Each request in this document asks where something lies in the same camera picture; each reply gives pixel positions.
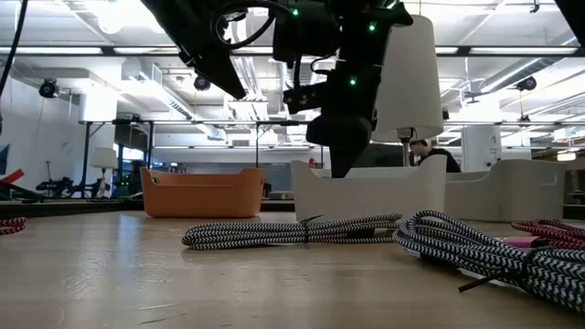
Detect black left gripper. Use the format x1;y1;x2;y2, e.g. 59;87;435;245
140;0;248;101

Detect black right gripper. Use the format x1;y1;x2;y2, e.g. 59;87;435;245
304;111;377;179

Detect black white braided cable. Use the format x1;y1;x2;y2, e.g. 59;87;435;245
181;211;404;251
393;208;585;316

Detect red cable with pink plug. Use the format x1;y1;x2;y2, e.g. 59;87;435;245
502;218;585;251

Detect white plastic bin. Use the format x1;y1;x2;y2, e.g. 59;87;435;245
291;154;448;224
443;158;567;223

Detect black monitor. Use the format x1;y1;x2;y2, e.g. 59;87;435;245
363;142;410;168

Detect person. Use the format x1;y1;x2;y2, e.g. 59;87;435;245
409;139;462;174

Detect white shade table lamp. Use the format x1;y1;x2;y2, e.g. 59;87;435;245
370;14;445;166

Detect orange plastic bin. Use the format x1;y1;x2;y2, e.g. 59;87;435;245
139;166;265;219

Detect white cylindrical device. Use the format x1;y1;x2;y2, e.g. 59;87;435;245
460;125;503;174

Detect small white background lamp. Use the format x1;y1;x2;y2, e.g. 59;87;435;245
89;146;119;198

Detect red band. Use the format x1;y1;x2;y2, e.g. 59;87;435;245
0;168;27;185

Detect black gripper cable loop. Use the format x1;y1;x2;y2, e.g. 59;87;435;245
212;0;278;49

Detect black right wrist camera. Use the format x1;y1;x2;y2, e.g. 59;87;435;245
282;80;333;115

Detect black background table frame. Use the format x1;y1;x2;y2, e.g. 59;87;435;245
254;120;324;170
77;118;155;200

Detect black overhead frame beam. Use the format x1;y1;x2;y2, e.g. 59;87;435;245
0;44;585;58

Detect black table edge frame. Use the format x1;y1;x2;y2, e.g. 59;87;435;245
0;198;296;219

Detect black hanging cable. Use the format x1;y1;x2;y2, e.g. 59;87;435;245
0;0;28;100

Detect red braided cable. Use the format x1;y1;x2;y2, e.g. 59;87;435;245
0;217;27;237

